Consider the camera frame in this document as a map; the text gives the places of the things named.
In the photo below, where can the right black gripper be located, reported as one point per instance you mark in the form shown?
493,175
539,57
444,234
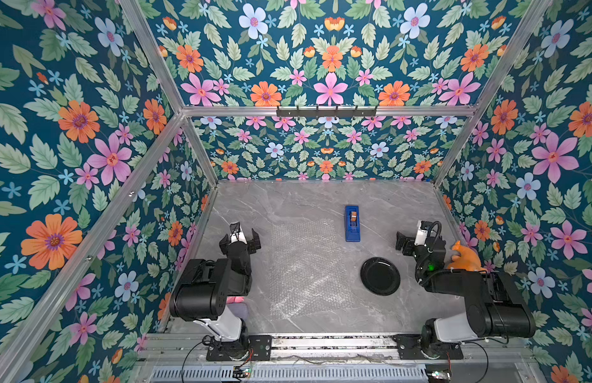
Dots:
410,244

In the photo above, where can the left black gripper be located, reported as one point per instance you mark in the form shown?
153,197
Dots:
240,244

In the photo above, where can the black dinner plate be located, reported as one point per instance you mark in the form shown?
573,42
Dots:
380,276

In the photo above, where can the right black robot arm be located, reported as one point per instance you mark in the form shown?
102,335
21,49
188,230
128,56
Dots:
494,309

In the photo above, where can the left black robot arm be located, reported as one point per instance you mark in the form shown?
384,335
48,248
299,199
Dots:
202,292

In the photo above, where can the pink toy clock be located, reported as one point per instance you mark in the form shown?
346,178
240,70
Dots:
235,300

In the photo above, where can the blue tape dispenser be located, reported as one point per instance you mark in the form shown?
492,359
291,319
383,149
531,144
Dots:
352,224

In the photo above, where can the orange plush toy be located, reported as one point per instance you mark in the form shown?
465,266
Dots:
465,259

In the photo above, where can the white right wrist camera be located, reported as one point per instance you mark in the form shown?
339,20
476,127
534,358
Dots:
422,232

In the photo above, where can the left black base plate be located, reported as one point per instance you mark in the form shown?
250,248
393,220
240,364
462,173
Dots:
249,348

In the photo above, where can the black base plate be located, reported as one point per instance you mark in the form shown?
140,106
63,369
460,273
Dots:
413,347
249,348

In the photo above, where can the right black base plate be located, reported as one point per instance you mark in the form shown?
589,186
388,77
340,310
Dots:
413,347

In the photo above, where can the white slotted cable duct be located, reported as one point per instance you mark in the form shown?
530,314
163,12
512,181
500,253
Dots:
290,373

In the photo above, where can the black wall hook rail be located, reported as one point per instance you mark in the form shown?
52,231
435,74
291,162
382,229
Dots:
309,112

